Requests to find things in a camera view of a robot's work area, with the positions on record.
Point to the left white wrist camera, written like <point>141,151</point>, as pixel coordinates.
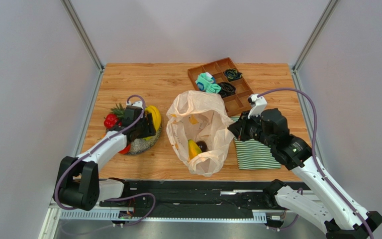
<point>136,104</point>

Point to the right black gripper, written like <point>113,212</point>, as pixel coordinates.
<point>241,130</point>

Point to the yellow green mango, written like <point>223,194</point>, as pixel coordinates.
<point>194,149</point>

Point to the green striped cloth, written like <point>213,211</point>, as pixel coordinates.
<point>253,155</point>

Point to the brown compartment tray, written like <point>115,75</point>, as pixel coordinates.
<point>235,104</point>

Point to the right aluminium frame post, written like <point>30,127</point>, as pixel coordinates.
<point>328,11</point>

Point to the dark purple mangosteen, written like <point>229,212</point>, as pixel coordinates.
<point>202,145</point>

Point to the left aluminium frame post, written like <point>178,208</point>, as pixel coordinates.
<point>73,15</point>

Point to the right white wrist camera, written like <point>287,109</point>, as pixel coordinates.
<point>258,104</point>

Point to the translucent beige plastic bag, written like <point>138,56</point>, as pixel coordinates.
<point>199,116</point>

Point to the black yellow sock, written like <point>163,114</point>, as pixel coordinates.
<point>232,74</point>

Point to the mint green sock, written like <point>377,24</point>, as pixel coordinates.
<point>205,82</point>

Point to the small pineapple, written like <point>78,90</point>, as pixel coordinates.
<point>118,111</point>

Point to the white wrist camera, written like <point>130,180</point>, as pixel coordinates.
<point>136,104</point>
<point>258,104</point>

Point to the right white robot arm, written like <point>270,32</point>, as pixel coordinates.
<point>338,216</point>

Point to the aluminium frame post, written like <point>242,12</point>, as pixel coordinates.
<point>73,15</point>
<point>328,11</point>

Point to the red bell pepper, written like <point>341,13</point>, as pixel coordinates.
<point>110,120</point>

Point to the red orange peach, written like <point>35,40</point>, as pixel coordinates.
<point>125,150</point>

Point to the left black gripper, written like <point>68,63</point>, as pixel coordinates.
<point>149,129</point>

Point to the grey fruit plate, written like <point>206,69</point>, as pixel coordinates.
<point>141,145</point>

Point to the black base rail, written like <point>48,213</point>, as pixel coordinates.
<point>268,203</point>

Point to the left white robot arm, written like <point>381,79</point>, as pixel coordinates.
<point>78,184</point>

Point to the yellow banana bunch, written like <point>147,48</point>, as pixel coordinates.
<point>156,116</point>

